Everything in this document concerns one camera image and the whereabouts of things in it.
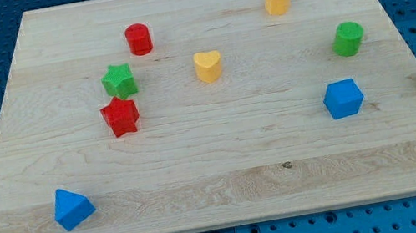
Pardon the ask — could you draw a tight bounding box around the blue cube block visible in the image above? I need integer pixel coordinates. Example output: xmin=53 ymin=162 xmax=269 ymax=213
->
xmin=323 ymin=79 xmax=364 ymax=119

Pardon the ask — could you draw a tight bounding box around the wooden board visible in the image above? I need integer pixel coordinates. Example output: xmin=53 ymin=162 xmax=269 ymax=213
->
xmin=0 ymin=0 xmax=416 ymax=233

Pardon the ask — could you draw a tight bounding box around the yellow heart block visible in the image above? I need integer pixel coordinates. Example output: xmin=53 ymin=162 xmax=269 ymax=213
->
xmin=193 ymin=50 xmax=222 ymax=84

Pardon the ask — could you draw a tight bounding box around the red star block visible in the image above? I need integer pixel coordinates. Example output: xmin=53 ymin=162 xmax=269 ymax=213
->
xmin=100 ymin=97 xmax=140 ymax=138

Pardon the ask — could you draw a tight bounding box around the green star block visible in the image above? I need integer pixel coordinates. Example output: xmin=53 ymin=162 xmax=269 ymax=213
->
xmin=101 ymin=63 xmax=139 ymax=99

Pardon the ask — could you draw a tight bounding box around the red cylinder block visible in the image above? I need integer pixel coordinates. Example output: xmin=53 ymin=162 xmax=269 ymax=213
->
xmin=124 ymin=23 xmax=153 ymax=56

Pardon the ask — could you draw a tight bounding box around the green cylinder block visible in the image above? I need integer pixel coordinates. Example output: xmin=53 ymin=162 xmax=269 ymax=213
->
xmin=332 ymin=21 xmax=364 ymax=57

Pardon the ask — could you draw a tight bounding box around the blue triangular prism block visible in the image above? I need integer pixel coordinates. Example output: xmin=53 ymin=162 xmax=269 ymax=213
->
xmin=54 ymin=189 xmax=96 ymax=231

